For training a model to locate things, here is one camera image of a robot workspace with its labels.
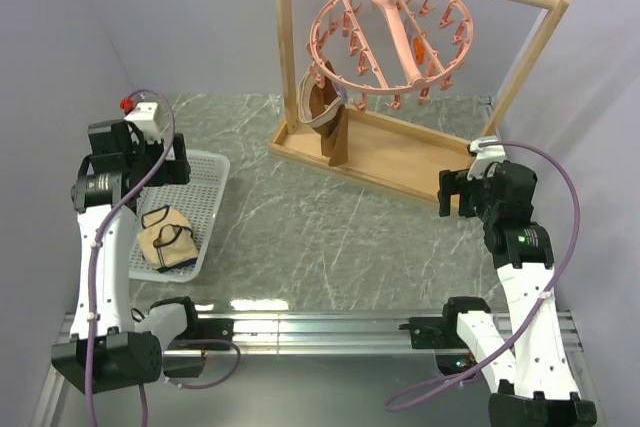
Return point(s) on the pink round clip hanger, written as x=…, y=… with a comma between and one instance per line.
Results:
x=420, y=62

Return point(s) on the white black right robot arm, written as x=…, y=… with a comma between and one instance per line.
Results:
x=530, y=381

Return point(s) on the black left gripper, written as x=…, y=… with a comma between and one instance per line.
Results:
x=172, y=172

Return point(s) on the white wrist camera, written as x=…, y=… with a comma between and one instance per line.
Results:
x=144, y=115
x=485, y=152

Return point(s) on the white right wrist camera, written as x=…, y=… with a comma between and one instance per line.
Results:
x=485, y=152

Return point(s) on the brown underwear on hanger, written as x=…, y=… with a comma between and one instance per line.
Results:
x=324, y=110

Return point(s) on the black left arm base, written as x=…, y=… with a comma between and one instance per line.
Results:
x=212, y=328

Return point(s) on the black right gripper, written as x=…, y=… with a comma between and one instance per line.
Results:
x=455, y=182

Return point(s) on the beige underwear navy trim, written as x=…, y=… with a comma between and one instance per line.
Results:
x=166, y=240

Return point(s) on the white plastic basket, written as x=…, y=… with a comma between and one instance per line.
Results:
x=198, y=201

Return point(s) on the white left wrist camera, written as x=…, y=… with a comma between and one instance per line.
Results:
x=144, y=115

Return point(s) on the aluminium mounting rail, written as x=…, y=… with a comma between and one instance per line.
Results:
x=337, y=333

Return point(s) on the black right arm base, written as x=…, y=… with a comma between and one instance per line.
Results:
x=428, y=333

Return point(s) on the wooden hanger rack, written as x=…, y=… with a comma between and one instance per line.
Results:
x=384, y=151

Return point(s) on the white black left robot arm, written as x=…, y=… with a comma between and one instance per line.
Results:
x=105, y=202

